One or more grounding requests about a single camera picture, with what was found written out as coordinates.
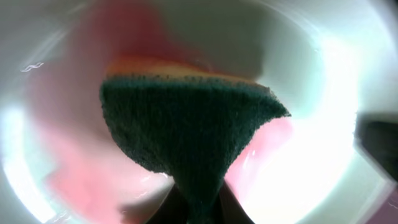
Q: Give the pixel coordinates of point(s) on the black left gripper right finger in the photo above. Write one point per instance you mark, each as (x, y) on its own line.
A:
(231, 210)

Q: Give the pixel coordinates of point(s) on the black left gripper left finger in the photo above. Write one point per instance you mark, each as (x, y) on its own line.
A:
(173, 210)

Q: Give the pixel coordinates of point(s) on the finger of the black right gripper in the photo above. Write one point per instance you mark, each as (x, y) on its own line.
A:
(377, 133)

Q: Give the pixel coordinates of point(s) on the light blue-green plate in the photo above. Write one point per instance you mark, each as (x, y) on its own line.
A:
(327, 62)

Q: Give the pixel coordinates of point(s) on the green yellow sponge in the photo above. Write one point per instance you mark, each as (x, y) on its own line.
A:
(185, 122)

